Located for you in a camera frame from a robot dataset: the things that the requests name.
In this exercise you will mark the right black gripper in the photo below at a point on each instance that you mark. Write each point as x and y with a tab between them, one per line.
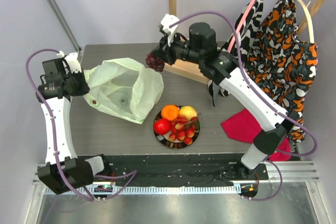
165	54

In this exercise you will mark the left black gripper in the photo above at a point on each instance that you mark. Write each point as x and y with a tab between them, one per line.
84	88

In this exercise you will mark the fake dark grape bunch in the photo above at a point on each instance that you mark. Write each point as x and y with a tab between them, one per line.
155	63

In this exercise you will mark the green avocado plastic bag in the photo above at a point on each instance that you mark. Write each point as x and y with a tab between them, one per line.
123	88

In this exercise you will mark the fake lemon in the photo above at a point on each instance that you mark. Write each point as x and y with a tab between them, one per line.
188	112

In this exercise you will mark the fake orange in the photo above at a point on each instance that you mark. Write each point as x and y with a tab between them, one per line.
170	112

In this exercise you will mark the fake red cherry bunch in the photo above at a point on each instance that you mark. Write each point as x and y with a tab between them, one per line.
184	131

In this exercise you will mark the fake red tomato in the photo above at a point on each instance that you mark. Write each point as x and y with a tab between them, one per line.
161	126

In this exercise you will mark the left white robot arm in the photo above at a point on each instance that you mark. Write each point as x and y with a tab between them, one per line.
63	168

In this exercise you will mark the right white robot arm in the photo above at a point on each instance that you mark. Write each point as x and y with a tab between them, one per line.
223	69

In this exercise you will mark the pink clothes hanger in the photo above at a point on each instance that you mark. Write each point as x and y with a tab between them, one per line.
248	23

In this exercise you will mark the black white patterned garment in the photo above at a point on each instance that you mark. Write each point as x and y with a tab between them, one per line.
229	46

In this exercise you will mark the patterned rim ceramic plate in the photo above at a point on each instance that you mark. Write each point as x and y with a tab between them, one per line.
163	138

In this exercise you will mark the red cloth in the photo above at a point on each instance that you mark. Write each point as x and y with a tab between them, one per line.
243	127

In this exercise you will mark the orange black patterned garment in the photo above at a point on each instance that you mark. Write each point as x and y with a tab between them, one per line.
282	65

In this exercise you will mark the cream clothes hanger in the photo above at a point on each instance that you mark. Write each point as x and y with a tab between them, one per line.
306	23

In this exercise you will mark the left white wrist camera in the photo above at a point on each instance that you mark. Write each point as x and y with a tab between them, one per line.
70	62

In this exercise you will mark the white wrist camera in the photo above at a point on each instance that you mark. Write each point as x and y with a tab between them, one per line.
168	27
70	62

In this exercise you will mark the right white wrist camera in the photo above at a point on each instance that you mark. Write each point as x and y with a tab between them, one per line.
168	27

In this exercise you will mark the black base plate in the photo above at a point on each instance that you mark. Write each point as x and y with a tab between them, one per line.
178	170

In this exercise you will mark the white slotted cable duct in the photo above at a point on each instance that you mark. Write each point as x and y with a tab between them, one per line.
108	190

